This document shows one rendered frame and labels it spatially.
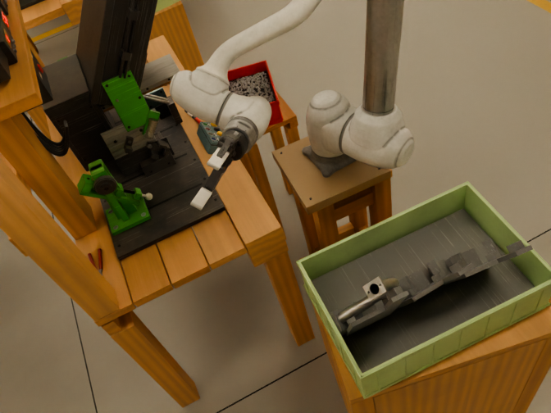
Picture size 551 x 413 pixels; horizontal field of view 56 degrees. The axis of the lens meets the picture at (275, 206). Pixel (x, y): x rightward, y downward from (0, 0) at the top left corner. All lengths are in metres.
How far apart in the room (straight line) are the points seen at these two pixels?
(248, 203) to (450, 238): 0.70
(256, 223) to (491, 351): 0.84
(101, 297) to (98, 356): 1.15
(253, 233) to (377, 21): 0.79
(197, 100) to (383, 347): 0.88
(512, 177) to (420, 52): 1.27
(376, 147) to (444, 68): 2.15
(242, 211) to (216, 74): 0.59
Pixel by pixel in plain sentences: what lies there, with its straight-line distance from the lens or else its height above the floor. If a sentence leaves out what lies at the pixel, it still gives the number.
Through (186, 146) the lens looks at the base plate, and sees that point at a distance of 2.19.
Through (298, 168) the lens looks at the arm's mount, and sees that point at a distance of 1.96.
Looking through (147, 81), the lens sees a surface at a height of 1.13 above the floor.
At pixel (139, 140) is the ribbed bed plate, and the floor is 1.01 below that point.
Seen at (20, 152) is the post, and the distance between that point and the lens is 1.82.
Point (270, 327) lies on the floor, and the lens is 2.62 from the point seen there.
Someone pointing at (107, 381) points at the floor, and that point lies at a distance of 2.80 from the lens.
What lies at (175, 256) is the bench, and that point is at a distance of 1.86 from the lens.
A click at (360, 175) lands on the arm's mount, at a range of 1.90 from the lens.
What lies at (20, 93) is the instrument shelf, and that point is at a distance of 1.63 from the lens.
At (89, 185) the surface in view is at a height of 1.13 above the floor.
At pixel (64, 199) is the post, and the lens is 1.95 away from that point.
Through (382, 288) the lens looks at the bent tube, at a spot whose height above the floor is 1.19.
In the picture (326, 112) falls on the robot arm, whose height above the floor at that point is 1.14.
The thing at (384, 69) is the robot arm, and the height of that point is 1.34.
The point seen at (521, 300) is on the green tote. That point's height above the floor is 0.95.
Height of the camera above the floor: 2.30
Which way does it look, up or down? 49 degrees down
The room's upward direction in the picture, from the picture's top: 17 degrees counter-clockwise
